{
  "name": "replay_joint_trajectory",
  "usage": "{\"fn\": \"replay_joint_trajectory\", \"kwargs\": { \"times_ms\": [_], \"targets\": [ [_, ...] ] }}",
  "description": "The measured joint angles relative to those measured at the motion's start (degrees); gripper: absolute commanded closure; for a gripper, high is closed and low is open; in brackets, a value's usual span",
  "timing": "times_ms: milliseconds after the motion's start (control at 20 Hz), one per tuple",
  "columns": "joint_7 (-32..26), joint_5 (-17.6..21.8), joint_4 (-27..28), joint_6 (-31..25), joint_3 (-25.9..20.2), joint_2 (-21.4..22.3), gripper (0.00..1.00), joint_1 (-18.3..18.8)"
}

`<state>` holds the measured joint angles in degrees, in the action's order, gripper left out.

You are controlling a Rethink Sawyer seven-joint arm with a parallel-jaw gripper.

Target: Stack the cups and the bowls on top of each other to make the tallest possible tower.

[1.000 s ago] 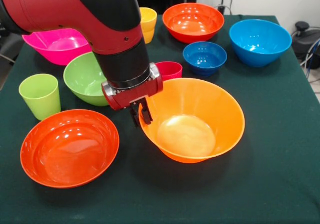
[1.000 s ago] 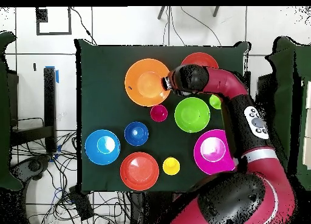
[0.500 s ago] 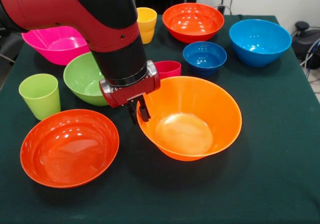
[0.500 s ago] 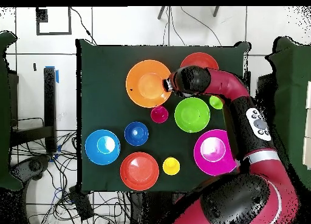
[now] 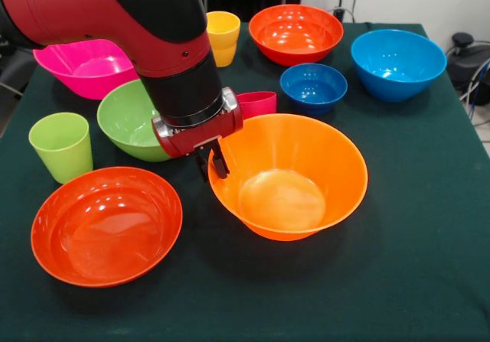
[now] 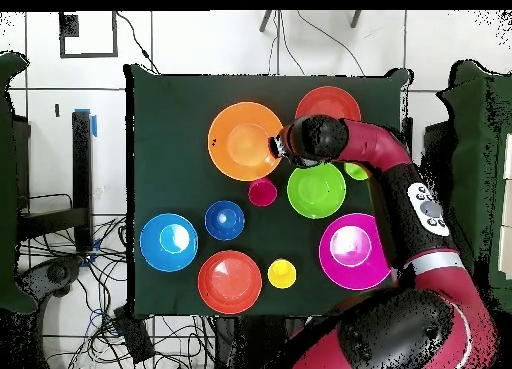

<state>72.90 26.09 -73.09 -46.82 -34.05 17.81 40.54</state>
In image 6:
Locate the blue tape strip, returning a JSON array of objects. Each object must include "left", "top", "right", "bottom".
[{"left": 73, "top": 107, "right": 98, "bottom": 138}]

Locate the tangle of floor cables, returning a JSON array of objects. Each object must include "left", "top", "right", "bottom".
[{"left": 17, "top": 216, "right": 217, "bottom": 369}]

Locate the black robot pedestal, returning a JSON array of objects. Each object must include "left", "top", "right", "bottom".
[{"left": 213, "top": 316, "right": 305, "bottom": 369}]

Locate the black floor cable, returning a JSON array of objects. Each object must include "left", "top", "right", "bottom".
[
  {"left": 295, "top": 10, "right": 366, "bottom": 77},
  {"left": 115, "top": 10, "right": 161, "bottom": 75}
]

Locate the small dark blue bowl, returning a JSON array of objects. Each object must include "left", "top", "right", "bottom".
[{"left": 204, "top": 199, "right": 246, "bottom": 242}]

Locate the white box stack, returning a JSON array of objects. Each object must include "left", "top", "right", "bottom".
[{"left": 497, "top": 132, "right": 512, "bottom": 281}]

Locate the black square floor frame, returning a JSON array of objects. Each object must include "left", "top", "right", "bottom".
[{"left": 58, "top": 10, "right": 120, "bottom": 59}]

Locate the dark green table cloth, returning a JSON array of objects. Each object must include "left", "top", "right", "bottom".
[{"left": 123, "top": 63, "right": 413, "bottom": 320}]

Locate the black pedestal foot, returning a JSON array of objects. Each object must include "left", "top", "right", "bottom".
[{"left": 17, "top": 255, "right": 85, "bottom": 302}]

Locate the large orange bowl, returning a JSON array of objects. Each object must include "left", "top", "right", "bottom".
[{"left": 207, "top": 101, "right": 284, "bottom": 182}]

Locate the large pink bowl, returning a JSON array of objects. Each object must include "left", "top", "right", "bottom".
[{"left": 318, "top": 212, "right": 395, "bottom": 291}]

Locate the light blue bowl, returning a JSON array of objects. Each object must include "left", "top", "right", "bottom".
[{"left": 138, "top": 212, "right": 200, "bottom": 273}]

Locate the green clothed side table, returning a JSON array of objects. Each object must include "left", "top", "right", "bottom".
[
  {"left": 435, "top": 59, "right": 512, "bottom": 323},
  {"left": 0, "top": 50, "right": 39, "bottom": 315}
]

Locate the red-orange bowl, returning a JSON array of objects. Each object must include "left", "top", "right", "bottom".
[
  {"left": 294, "top": 85, "right": 362, "bottom": 122},
  {"left": 197, "top": 249, "right": 264, "bottom": 315}
]

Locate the green bowl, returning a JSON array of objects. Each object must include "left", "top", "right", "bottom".
[{"left": 286, "top": 162, "right": 347, "bottom": 220}]

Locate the light green cup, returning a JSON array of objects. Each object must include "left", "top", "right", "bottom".
[{"left": 343, "top": 161, "right": 370, "bottom": 181}]

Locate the black power brick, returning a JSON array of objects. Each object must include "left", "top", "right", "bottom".
[{"left": 111, "top": 304, "right": 157, "bottom": 364}]

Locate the yellow cup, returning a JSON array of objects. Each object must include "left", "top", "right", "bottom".
[{"left": 266, "top": 257, "right": 298, "bottom": 290}]

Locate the raspberry red cup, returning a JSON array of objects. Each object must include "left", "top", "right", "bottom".
[{"left": 247, "top": 177, "right": 278, "bottom": 208}]

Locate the black metal stand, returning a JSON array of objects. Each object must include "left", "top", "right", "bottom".
[{"left": 15, "top": 110, "right": 95, "bottom": 253}]

